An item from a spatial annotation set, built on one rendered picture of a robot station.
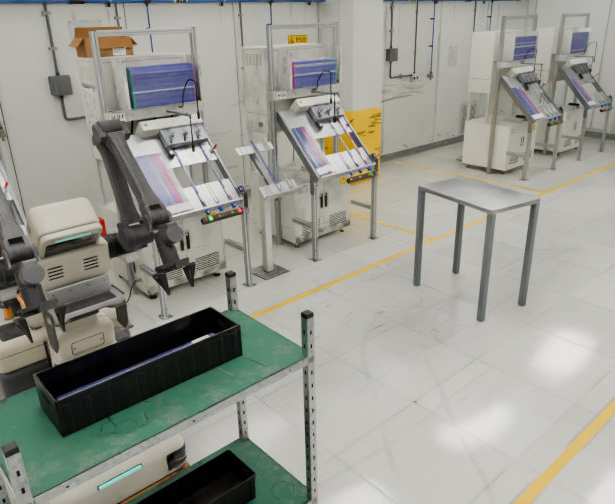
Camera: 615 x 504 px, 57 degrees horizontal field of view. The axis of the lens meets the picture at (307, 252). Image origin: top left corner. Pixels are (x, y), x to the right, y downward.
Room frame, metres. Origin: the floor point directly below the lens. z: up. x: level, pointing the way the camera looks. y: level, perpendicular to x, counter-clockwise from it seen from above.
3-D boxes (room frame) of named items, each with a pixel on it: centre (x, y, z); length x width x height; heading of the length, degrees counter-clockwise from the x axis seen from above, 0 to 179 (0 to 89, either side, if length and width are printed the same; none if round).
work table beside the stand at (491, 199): (3.78, -1.19, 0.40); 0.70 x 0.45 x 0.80; 30
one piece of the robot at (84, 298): (1.81, 0.80, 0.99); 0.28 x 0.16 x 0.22; 131
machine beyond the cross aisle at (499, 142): (7.56, -2.62, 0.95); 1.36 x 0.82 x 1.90; 41
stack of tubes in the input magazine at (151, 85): (4.21, 1.01, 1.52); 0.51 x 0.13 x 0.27; 131
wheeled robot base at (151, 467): (2.02, 0.99, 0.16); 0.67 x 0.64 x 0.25; 41
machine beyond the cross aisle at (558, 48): (8.50, -3.73, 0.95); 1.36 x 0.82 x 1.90; 41
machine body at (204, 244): (4.26, 1.14, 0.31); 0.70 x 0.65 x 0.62; 131
